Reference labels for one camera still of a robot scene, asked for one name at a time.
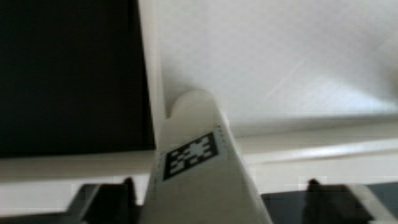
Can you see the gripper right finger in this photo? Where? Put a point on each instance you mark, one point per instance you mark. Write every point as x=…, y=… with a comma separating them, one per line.
x=334, y=204

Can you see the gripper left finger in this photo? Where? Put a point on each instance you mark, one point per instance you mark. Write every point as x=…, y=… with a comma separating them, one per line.
x=103, y=204

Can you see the white desk top tray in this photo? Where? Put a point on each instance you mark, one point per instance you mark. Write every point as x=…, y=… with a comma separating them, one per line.
x=293, y=58

